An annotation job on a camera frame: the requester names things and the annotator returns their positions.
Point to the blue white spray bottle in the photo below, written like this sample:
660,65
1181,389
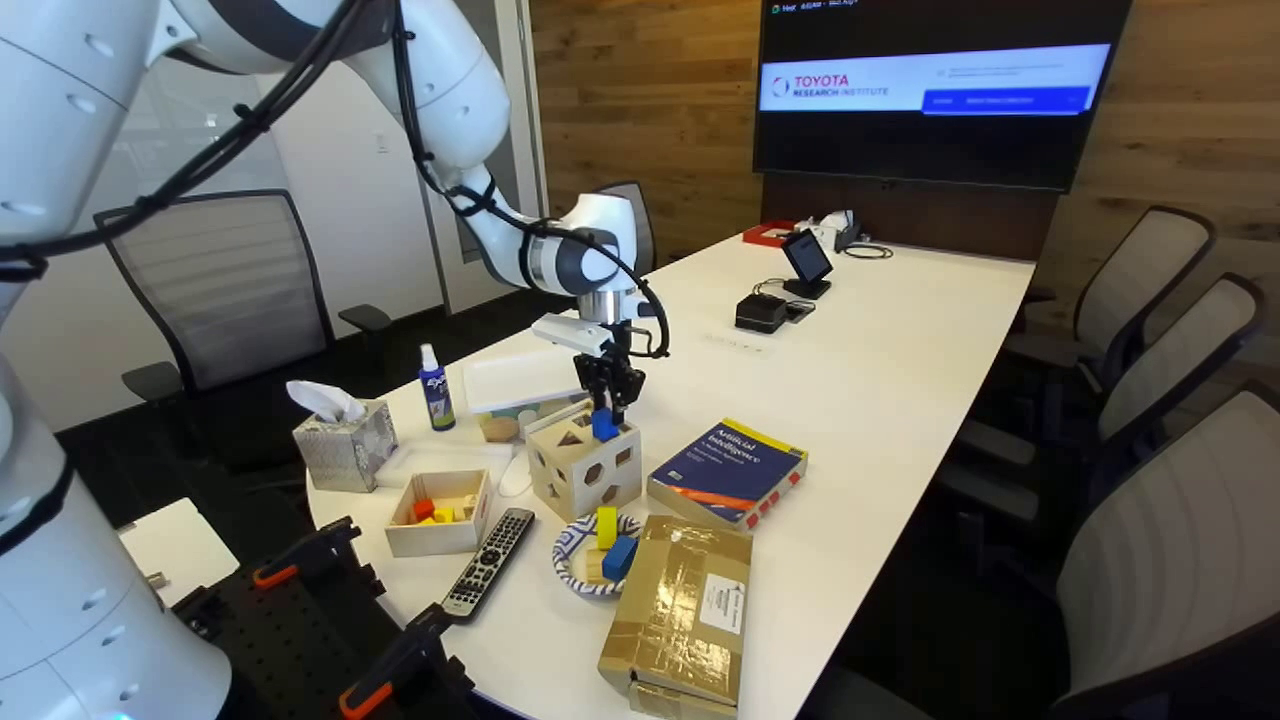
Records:
439,395

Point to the blue clover-shaped block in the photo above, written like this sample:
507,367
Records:
610,431

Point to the blue patterned white plate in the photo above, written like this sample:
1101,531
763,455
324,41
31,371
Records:
578,562

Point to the black tablet on stand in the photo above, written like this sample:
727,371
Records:
805,256

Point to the blue book with orange stripe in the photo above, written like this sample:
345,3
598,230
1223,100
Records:
727,474

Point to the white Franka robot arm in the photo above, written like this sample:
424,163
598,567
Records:
67,134

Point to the white desk device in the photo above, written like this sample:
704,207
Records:
834,230

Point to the white paper sheet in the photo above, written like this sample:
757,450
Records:
181,545

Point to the blue wooden block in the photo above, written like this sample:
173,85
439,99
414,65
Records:
623,562

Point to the tissue box with white tissue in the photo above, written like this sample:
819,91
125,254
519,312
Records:
345,444

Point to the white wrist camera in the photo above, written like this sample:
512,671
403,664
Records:
565,334

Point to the brown cardboard box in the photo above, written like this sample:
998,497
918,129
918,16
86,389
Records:
683,614

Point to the wall-mounted TV screen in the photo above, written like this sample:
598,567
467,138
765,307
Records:
933,121

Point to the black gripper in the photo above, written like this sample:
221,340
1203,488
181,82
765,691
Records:
617,375

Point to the small black box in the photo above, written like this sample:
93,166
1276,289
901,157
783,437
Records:
763,312

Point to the red wooden block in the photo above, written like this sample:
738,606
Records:
421,509

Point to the clear plastic storage container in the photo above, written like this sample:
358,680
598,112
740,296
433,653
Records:
512,386

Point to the red flat box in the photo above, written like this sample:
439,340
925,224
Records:
765,232

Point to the grey black remote control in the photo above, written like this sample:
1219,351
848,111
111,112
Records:
490,562

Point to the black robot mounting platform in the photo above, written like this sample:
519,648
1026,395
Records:
287,646

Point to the wooden shape sorter toy box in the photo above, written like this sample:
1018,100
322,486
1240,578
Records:
587,470

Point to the yellow wooden block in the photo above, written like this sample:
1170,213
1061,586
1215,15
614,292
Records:
607,523
459,509

